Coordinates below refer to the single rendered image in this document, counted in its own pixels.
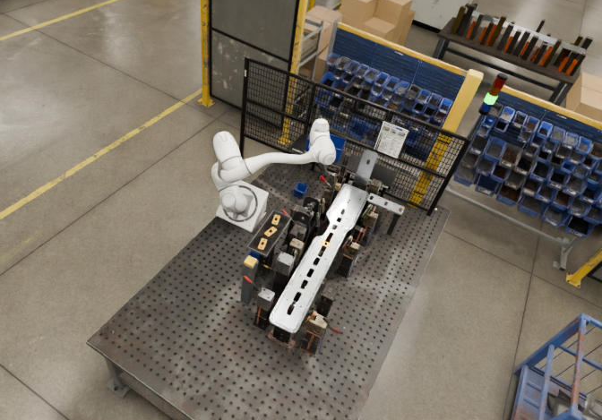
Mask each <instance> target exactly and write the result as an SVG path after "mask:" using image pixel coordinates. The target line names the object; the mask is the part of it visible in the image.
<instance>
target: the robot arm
mask: <svg viewBox="0 0 602 420"><path fill-rule="evenodd" d="M213 146H214V150H215V153H216V157H217V159H218V162H217V163H215V164H214V165H213V166H212V169H211V175H212V178H213V181H214V184H215V185H216V188H217V190H218V192H219V197H220V204H221V206H222V208H223V209H224V210H226V212H232V213H233V219H237V216H238V215H241V216H243V217H244V218H247V217H248V211H249V208H250V205H251V202H252V199H253V198H254V197H253V196H252V195H247V194H244V193H242V192H241V191H240V189H239V187H238V185H237V181H240V180H243V179H245V178H247V177H249V176H250V175H252V174H253V173H255V172H256V171H257V170H259V169H260V168H262V167H264V166H265V165H267V164H270V163H286V164H299V166H300V168H299V172H300V171H301V170H302V167H303V164H305V163H309V162H315V163H316V164H317V165H318V167H319V168H320V170H321V171H320V174H319V177H318V180H319V179H320V178H321V176H322V175H323V172H324V173H326V171H327V167H326V165H330V164H331V163H333V162H334V160H335V158H336V150H335V147H334V145H333V142H332V141H331V138H330V132H329V125H328V122H327V121H326V120H324V119H316V120H315V121H314V123H313V125H312V128H311V132H310V142H309V151H308V152H306V150H305V151H304V153H303V154H302V155H294V154H285V153H266V154H262V155H260V156H256V157H253V158H249V159H244V160H243V159H242V157H241V154H240V151H239V148H238V146H237V143H236V141H235V139H234V137H233V136H232V135H231V134H230V133H228V132H220V133H217V134H216V135H215V136H214V138H213ZM321 163H322V164H321Z"/></svg>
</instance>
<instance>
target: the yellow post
mask: <svg viewBox="0 0 602 420"><path fill-rule="evenodd" d="M483 75H484V74H483V73H481V72H478V71H475V70H472V69H469V72H468V74H467V76H466V78H465V80H464V82H463V84H462V86H461V88H460V91H459V93H458V96H457V98H456V99H455V101H454V103H453V105H452V107H451V111H450V113H449V115H448V116H447V118H446V120H445V122H444V125H443V129H445V130H447V131H450V132H453V133H456V131H457V129H458V126H459V124H460V120H461V118H462V117H463V115H464V113H465V112H466V110H467V108H468V106H469V104H470V102H471V100H472V99H473V97H474V95H475V93H476V91H477V88H478V86H479V84H480V82H481V81H482V79H483ZM439 136H442V137H443V138H442V137H439ZM439 136H438V137H437V140H436V141H439V140H440V138H441V140H440V141H439V142H440V143H438V142H435V144H434V147H433V148H432V150H431V151H432V152H430V155H429V157H432V159H431V158H429V157H428V159H427V162H429V160H430V159H431V160H430V162H429V164H428V163H427V162H426V163H425V165H424V167H428V169H429V168H431V169H433V171H434V170H437V168H438V167H437V166H438V165H440V164H439V163H441V162H440V161H441V159H442V158H443V157H442V156H444V155H443V154H445V153H444V152H446V151H442V149H443V150H447V149H448V148H447V147H449V146H446V145H450V144H449V143H450V141H449V140H452V138H453V137H451V136H449V135H447V134H446V136H445V134H444V133H439ZM444 137H445V138H446V139H448V137H449V140H448V141H447V140H446V139H444ZM446 141H447V142H446ZM437 143H438V145H437ZM442 143H443V144H445V143H446V145H445V146H444V145H443V144H442ZM441 144H442V145H441ZM436 146H437V147H436ZM440 146H441V147H440ZM443 146H444V148H443ZM435 147H436V148H435ZM437 148H440V150H439V149H437ZM437 151H438V152H437ZM441 151H442V153H441ZM433 152H434V153H437V154H439V155H440V153H441V155H442V156H440V157H439V155H436V154H433ZM432 155H433V156H432ZM435 155H436V157H435ZM434 157H435V159H438V160H440V161H438V160H434ZM438 157H439V158H438ZM433 160H434V162H433ZM436 161H437V162H436ZM430 163H433V164H434V165H432V164H430ZM435 163H436V164H435ZM431 165H432V166H431ZM435 165H436V166H435ZM424 172H425V171H424ZM424 172H421V174H420V175H421V176H423V177H422V179H421V176H420V177H419V178H418V181H417V183H416V185H415V187H414V189H415V190H416V189H417V190H416V191H415V190H413V191H412V193H413V194H415V195H413V194H411V195H410V197H409V199H408V200H409V201H413V202H414V203H416V202H417V201H414V200H417V199H418V196H419V195H420V197H424V196H423V195H424V193H425V192H426V188H428V187H427V186H429V183H431V182H430V180H431V179H433V178H432V177H433V176H431V175H429V173H428V174H426V173H427V172H425V173H424ZM424 177H425V178H424ZM428 177H429V178H428ZM426 178H427V179H430V180H427V179H426ZM420 179H421V182H423V181H424V182H423V184H422V183H421V182H420V183H419V181H420ZM424 179H425V180H424ZM424 183H427V184H426V185H425V184H424ZM417 185H418V186H417ZM421 185H422V186H421ZM419 186H421V187H423V188H425V189H423V188H420V187H419ZM419 188H420V190H419ZM422 190H423V191H422ZM418 191H419V192H418ZM420 192H422V193H420ZM416 195H417V197H416ZM412 196H413V198H412ZM420 197H419V199H418V202H417V204H419V202H420V201H422V200H421V199H423V198H420ZM410 198H412V199H414V200H411V199H410ZM415 198H416V199H415Z"/></svg>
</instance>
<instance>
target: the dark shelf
mask: <svg viewBox="0 0 602 420"><path fill-rule="evenodd" d="M307 137H308V136H306V135H304V134H302V133H301V134H300V136H299V137H298V138H297V140H296V141H295V142H294V143H293V145H292V146H291V149H292V150H294V151H297V152H299V153H302V154H303V153H304V151H305V146H306V141H307ZM345 154H346V151H343V152H342V154H341V156H340V160H339V161H335V160H334V162H333V163H331V164H330V165H331V166H333V167H336V168H341V165H342V163H343V159H344V156H345ZM350 154H351V153H350ZM360 159H361V158H360V157H359V156H356V155H354V154H351V155H350V158H349V162H348V166H347V170H346V172H348V173H350V174H352V175H354V176H355V175H356V172H357V168H358V165H359V162H360ZM397 173H398V172H397V171H394V170H392V169H389V168H387V167H383V166H381V165H378V164H376V163H375V164H374V168H373V171H372V174H371V176H370V178H369V181H370V182H372V180H373V179H376V180H378V181H381V182H382V184H381V186H382V187H385V188H387V189H391V186H392V184H393V182H394V179H395V177H396V175H397Z"/></svg>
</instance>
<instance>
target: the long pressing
mask: <svg viewBox="0 0 602 420"><path fill-rule="evenodd" d="M368 197H369V194H368V192H366V191H363V190H361V189H359V188H356V187H355V186H352V185H350V184H344V185H343V186H342V187H341V188H340V191H339V192H338V194H337V196H336V198H335V199H334V201H333V203H332V205H331V206H330V208H329V210H328V211H327V213H326V218H327V219H328V220H329V222H330V225H329V226H328V228H327V230H326V232H325V233H324V235H323V236H317V237H315V238H314V239H313V241H312V243H311V244H310V245H309V247H308V249H307V251H306V252H305V255H304V257H303V258H302V260H301V262H300V263H299V264H298V266H297V269H296V270H295V272H294V274H293V275H292V277H291V279H290V281H289V282H288V284H287V286H286V287H285V289H284V291H283V293H282V294H281V296H280V298H279V300H278V302H277V303H276V305H275V306H274V308H273V310H272V312H271V314H270V316H269V321H270V323H271V324H273V325H275V326H277V327H279V328H281V329H283V330H285V331H287V332H289V333H296V332H297V331H298V329H299V327H300V325H301V323H302V321H303V319H304V318H305V315H306V313H307V311H308V309H309V307H310V305H311V303H312V302H313V300H314V297H315V295H316V293H317V291H318V289H319V287H320V285H321V284H322V282H323V279H324V277H325V275H326V273H327V271H328V269H329V268H330V266H331V263H332V261H333V259H334V257H335V255H336V253H337V251H338V250H339V248H340V245H341V243H342V241H343V239H344V237H345V235H346V234H347V232H348V231H349V230H350V229H351V228H353V227H354V226H355V224H356V222H357V219H358V217H359V215H360V213H361V211H362V209H363V208H364V206H365V204H366V201H367V199H368ZM360 199H361V200H360ZM349 200H350V201H349ZM348 201H349V203H348ZM343 208H344V209H345V210H346V211H345V214H344V215H342V214H340V212H341V210H342V209H343ZM337 218H341V221H340V222H337V221H336V220H337ZM334 225H336V226H338V227H337V229H336V230H332V227H333V226H334ZM329 233H333V236H332V238H331V241H330V244H332V246H331V248H329V247H327V246H326V249H325V251H324V253H323V255H322V257H320V256H318V253H319V252H320V250H321V248H322V246H323V245H322V244H320V242H321V240H323V241H325V240H326V238H327V236H328V235H329ZM315 258H319V259H320V260H319V262H318V264H317V266H314V265H313V263H314V260H315ZM325 259H326V260H325ZM310 269H313V270H314V272H313V274H312V276H311V278H309V277H307V276H306V275H307V273H308V271H309V270H310ZM300 275H301V276H300ZM304 280H306V281H308V283H307V285H306V287H305V289H302V288H300V287H301V285H302V283H303V281H304ZM297 292H299V293H301V294H302V295H301V296H300V298H299V300H298V301H297V302H296V304H295V305H294V306H295V308H294V310H293V312H292V314H290V315H288V314H286V312H287V310H288V308H289V307H290V305H291V304H292V303H293V301H294V300H293V299H294V297H295V296H296V294H297ZM287 299H288V300H287ZM292 305H293V304H292ZM300 306H302V307H300Z"/></svg>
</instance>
